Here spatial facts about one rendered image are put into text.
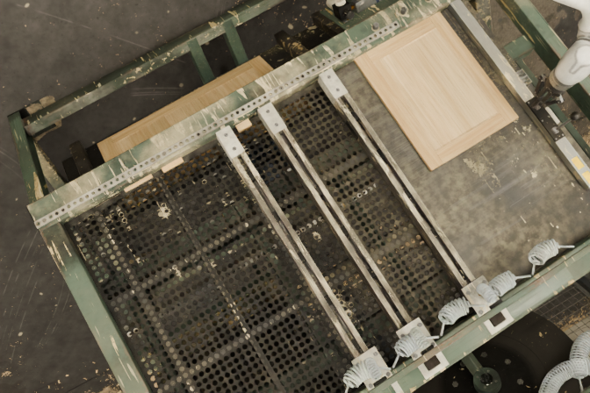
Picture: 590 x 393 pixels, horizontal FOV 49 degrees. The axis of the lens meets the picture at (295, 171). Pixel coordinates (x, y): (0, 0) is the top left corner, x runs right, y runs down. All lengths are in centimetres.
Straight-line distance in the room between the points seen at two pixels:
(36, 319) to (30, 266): 40
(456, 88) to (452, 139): 22
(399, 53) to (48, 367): 290
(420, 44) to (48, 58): 171
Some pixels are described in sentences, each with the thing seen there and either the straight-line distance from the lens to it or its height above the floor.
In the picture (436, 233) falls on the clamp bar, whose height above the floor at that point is 156.
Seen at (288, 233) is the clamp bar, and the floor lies 130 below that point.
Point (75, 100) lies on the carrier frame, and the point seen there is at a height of 18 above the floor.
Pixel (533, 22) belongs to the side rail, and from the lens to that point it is 295.
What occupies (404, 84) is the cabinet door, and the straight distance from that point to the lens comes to 271.
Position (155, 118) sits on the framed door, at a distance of 314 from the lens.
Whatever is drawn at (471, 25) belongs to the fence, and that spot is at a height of 101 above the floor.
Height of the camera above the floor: 299
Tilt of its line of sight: 47 degrees down
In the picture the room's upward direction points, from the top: 139 degrees clockwise
